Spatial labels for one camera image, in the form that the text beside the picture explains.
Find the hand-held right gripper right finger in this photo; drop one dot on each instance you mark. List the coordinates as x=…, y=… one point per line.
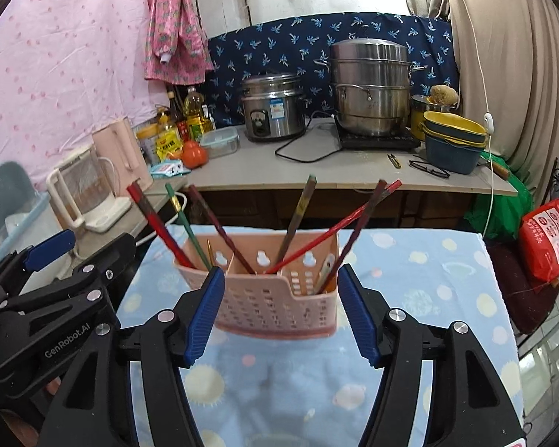
x=358, y=316

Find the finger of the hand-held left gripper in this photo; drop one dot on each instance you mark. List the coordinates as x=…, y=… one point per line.
x=74, y=316
x=51, y=244

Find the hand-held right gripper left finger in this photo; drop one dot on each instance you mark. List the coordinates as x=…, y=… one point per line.
x=205, y=316

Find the gold flower spoon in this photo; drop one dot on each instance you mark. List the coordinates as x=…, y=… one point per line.
x=210, y=254

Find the pink perforated utensil basket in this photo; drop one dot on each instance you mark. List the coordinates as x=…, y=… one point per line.
x=270, y=307

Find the maroon chopstick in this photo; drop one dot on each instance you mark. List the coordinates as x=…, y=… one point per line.
x=358, y=228

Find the dark red chopstick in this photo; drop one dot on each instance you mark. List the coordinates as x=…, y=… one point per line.
x=219, y=228

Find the person's left hand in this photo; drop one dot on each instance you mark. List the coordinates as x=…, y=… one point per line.
x=18, y=428

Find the translucent plastic storage bin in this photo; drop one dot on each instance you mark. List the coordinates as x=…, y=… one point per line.
x=9, y=195

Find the white glass kettle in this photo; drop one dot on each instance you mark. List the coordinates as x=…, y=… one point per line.
x=84, y=181

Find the blue planet print tablecloth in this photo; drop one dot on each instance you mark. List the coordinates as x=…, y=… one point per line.
x=284, y=382

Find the pink electric kettle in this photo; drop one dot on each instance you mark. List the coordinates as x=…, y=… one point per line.
x=121, y=149

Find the blue snack packet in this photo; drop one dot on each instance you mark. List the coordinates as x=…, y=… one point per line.
x=166, y=168

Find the yellow label jar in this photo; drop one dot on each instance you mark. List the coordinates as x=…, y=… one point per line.
x=163, y=144

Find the wooden counter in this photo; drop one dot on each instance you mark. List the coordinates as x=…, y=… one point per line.
x=307, y=167

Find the small thread snips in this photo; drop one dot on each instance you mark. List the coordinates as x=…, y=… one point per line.
x=394, y=161

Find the orange tomato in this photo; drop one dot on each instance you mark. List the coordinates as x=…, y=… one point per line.
x=194, y=154

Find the black eyeglasses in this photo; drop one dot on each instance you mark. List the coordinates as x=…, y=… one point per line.
x=428, y=167

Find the dark red cloth bag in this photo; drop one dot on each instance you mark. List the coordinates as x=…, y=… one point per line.
x=521, y=288

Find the clear food container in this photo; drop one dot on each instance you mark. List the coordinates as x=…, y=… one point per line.
x=220, y=143

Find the pink dotted sheet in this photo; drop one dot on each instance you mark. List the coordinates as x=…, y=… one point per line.
x=60, y=70

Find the black induction cooker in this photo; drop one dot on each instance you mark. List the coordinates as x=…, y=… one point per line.
x=377, y=142

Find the dark sauce bottle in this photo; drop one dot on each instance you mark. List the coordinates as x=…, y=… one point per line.
x=173, y=107

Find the green plastic bag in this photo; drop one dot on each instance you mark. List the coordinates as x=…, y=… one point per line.
x=503, y=200

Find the cooking oil bottle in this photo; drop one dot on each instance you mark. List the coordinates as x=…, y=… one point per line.
x=195, y=111

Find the red printed bag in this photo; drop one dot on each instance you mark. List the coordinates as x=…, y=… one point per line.
x=552, y=237

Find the yellow enamel pot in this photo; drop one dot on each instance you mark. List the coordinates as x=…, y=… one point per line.
x=419, y=116

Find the steel rice cooker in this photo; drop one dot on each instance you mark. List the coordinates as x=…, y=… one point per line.
x=272, y=107

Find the stainless steamer pot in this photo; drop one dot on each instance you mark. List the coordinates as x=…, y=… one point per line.
x=370, y=88

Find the yellow loofah sponge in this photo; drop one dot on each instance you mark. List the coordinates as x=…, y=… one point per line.
x=443, y=98

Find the pink patterned smock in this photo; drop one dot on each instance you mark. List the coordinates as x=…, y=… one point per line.
x=177, y=23

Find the navy floral cloth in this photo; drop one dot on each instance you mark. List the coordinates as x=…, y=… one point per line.
x=279, y=46

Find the beige curtain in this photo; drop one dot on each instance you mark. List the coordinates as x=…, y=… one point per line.
x=507, y=56

